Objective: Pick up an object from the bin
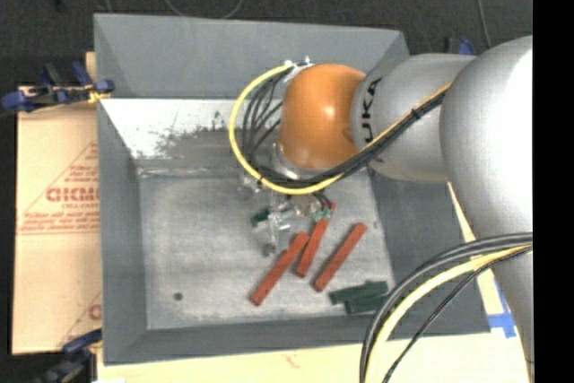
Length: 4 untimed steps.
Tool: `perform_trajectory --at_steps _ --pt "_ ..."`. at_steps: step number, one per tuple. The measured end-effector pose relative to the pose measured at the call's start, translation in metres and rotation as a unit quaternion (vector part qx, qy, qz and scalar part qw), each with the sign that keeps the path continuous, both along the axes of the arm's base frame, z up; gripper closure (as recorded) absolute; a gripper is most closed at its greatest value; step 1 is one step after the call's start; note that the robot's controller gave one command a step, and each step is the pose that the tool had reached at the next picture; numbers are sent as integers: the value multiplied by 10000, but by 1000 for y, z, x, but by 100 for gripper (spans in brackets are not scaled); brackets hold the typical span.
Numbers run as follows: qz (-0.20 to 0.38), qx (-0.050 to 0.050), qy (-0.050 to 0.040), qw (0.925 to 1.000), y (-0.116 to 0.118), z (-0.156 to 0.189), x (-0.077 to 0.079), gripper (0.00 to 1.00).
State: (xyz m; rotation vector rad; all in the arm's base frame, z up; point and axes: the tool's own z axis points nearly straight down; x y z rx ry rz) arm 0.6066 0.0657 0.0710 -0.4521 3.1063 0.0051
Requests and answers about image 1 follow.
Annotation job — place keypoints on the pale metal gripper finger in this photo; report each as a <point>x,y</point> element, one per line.
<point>274,237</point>
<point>269,218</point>

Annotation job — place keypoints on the red-brown flat block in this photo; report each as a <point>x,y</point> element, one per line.
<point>340,258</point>
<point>280,269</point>
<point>310,253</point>

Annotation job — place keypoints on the grey metal bin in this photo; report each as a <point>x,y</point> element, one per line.
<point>202,237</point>

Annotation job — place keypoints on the dark green flat block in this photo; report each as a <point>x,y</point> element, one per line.
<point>365,305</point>
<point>359,291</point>

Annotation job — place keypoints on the brown cardboard board, red print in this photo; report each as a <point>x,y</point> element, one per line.
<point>54,237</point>

